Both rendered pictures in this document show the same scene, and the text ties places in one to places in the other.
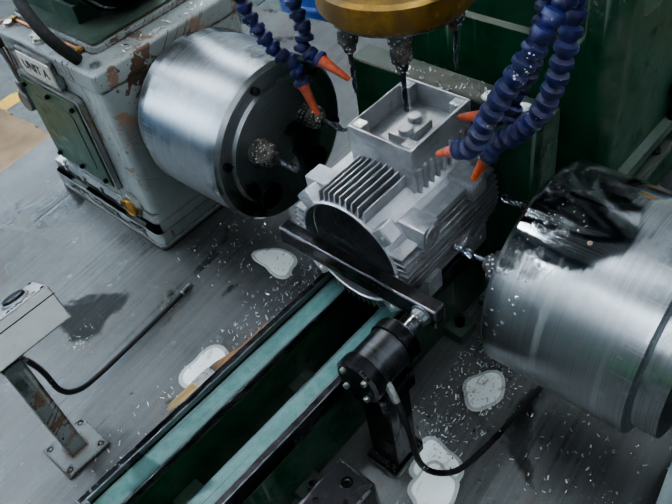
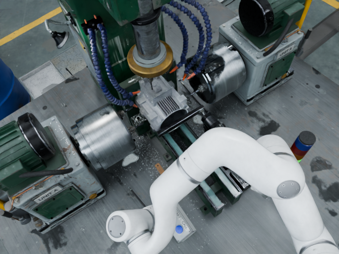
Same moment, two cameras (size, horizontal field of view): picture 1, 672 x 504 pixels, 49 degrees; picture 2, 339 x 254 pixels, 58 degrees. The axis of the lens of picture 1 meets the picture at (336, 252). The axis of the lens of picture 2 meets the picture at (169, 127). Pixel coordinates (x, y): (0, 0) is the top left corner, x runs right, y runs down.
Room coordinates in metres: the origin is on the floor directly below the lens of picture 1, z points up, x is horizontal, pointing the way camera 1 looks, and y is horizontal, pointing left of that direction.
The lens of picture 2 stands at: (0.52, 0.68, 2.24)
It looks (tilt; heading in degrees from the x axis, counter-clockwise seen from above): 61 degrees down; 283
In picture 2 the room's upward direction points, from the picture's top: 8 degrees counter-clockwise
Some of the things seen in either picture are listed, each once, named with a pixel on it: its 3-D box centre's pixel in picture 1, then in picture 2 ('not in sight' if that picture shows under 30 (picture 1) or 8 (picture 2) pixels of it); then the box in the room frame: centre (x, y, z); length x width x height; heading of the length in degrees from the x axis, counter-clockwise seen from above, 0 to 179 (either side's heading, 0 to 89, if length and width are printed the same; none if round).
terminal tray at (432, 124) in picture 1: (410, 135); (155, 89); (0.75, -0.12, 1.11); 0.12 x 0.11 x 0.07; 130
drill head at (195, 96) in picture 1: (219, 111); (94, 142); (0.99, 0.13, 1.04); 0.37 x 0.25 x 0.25; 40
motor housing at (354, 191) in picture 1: (397, 207); (162, 106); (0.72, -0.09, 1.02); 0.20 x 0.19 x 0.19; 130
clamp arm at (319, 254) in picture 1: (356, 271); (181, 121); (0.62, -0.02, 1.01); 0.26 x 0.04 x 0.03; 40
